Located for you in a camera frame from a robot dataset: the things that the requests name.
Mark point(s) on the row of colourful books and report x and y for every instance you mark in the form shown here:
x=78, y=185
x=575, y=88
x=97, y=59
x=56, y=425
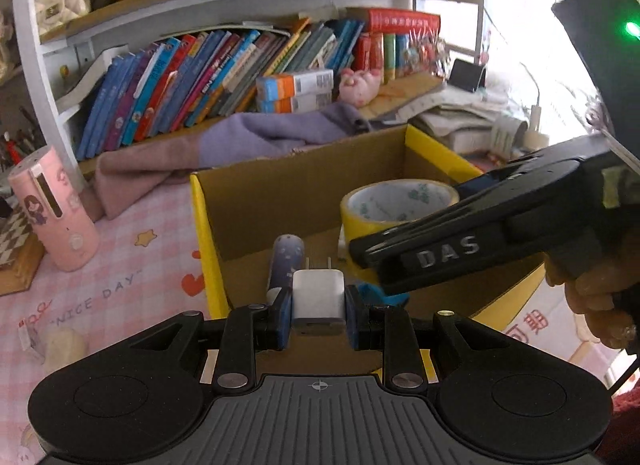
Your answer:
x=165, y=85

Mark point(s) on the pink cartoon cylinder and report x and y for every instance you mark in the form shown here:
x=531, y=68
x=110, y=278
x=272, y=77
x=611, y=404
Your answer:
x=55, y=225

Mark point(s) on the wooden chessboard box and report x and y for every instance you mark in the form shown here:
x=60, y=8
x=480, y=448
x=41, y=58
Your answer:
x=15, y=255

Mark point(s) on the small white paper tag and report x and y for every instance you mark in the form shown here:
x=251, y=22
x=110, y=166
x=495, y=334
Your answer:
x=30, y=340

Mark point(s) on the white plug adapter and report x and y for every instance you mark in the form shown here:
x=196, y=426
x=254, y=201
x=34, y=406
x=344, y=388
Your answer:
x=535, y=132

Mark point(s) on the pink pig plush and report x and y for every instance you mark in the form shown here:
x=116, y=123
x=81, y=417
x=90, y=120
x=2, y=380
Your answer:
x=357, y=87

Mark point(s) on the white quilted handbag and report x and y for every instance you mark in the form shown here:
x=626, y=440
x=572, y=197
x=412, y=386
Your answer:
x=62, y=7

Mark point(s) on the lavender patterned tube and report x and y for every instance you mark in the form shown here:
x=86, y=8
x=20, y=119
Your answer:
x=287, y=260

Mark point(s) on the thick white paperback book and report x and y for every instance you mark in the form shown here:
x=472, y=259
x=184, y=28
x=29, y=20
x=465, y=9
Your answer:
x=85, y=80

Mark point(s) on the blue wrapper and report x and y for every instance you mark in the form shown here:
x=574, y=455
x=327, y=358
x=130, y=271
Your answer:
x=380, y=297

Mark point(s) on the cluster of pens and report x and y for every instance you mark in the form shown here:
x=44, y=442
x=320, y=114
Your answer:
x=17, y=140

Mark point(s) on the yellow cardboard box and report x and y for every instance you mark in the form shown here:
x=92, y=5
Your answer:
x=260, y=205

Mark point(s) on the white ribbed cup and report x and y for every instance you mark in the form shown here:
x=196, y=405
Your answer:
x=510, y=131

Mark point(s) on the person's right hand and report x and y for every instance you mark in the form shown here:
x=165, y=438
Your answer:
x=595, y=305

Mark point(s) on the pink and mauve cloth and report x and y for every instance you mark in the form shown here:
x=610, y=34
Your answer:
x=240, y=137

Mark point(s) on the black tablet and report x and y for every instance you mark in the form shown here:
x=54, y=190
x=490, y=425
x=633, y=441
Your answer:
x=465, y=75

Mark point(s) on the white plug charger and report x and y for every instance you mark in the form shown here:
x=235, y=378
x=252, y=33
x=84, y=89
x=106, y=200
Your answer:
x=318, y=297

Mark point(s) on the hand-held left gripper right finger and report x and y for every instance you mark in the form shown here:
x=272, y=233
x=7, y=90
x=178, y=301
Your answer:
x=352, y=317

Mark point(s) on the thick red book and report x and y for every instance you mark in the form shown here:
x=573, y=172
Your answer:
x=405, y=21

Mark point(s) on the white shelf unit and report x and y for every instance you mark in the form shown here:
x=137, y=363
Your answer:
x=37, y=75

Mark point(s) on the pink checked printed tablecloth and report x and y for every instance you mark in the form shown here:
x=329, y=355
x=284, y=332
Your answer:
x=125, y=295

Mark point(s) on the pile of papers and booklets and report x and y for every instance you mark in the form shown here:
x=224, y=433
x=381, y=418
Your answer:
x=460, y=120

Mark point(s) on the yellow tape roll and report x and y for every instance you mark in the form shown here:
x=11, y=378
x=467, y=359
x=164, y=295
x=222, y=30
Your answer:
x=370, y=215

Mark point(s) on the orange and blue box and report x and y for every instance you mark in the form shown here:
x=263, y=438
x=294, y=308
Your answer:
x=295, y=82
x=295, y=104

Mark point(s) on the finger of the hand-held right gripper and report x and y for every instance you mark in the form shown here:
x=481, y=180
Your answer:
x=530, y=170

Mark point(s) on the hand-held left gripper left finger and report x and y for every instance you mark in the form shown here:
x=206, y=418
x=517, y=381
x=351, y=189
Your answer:
x=282, y=317

